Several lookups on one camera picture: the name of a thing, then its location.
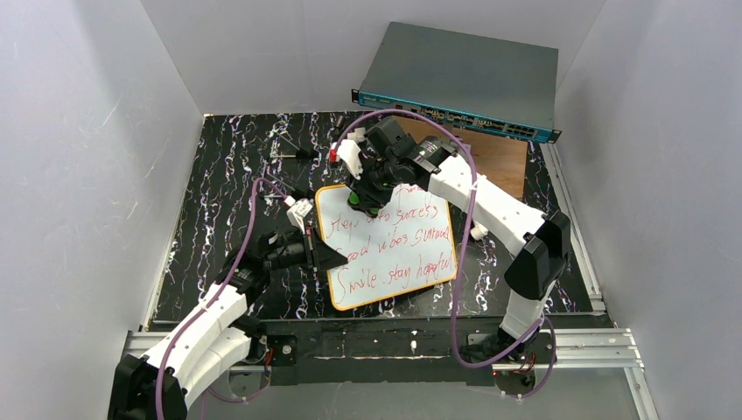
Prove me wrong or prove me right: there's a white pipe elbow fitting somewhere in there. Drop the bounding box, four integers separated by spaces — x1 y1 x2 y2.
470 224 489 241

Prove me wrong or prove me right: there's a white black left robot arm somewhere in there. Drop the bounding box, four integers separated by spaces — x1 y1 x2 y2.
107 228 348 419

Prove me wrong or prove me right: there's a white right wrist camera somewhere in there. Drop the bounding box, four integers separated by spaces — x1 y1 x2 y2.
329 138 363 179

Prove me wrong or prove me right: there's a white black pipe fitting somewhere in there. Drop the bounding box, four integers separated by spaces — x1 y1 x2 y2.
331 127 367 150

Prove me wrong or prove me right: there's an orange framed whiteboard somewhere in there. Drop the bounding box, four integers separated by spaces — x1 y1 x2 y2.
315 185 458 311

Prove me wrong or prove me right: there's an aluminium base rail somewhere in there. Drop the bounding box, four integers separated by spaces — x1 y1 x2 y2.
108 315 657 419

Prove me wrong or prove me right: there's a teal network switch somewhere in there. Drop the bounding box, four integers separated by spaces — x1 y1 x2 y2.
352 22 561 144

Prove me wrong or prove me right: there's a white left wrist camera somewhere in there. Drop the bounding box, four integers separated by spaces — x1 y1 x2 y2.
283 196 313 232

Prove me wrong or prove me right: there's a brown wooden board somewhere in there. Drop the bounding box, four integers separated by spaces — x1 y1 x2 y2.
400 115 529 201

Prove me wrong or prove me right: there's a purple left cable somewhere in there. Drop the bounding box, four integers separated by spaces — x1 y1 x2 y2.
155 176 294 420

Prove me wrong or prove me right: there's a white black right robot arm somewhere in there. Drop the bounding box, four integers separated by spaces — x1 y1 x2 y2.
332 109 572 368

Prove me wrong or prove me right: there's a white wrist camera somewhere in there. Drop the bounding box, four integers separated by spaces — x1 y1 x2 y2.
329 138 363 179
283 196 313 232

